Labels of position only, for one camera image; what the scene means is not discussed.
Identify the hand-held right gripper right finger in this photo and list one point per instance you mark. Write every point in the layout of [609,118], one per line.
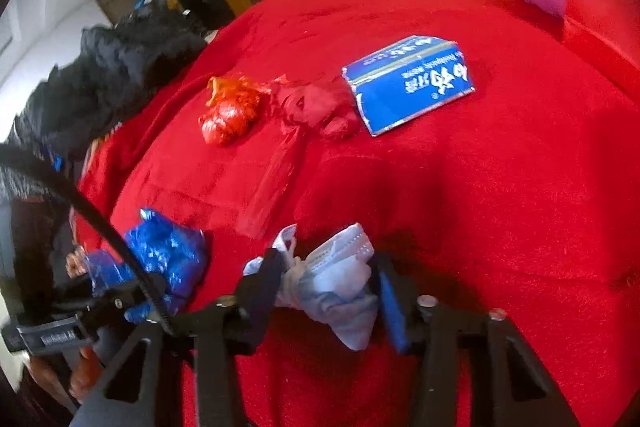
[392,307]

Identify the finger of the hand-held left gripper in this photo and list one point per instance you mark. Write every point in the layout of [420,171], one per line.
[120,296]

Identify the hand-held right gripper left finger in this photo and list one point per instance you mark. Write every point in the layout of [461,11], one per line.
[262,289]

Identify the white face mask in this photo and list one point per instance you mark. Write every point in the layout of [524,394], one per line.
[330,287]

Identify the blue plastic wrapper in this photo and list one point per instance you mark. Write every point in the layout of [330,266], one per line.
[170,252]

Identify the orange-red plastic wrapper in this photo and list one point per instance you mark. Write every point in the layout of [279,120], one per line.
[227,117]

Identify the red plastic bag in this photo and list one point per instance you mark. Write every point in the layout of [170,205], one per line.
[310,104]

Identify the blue toothpaste box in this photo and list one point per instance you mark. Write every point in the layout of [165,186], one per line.
[405,92]

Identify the orange-brown crumpled wrapper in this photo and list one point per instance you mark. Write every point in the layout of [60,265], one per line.
[76,264]

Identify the red cloth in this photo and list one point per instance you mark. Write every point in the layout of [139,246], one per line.
[450,207]

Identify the black fluffy cloth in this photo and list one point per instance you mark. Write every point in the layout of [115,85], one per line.
[115,77]

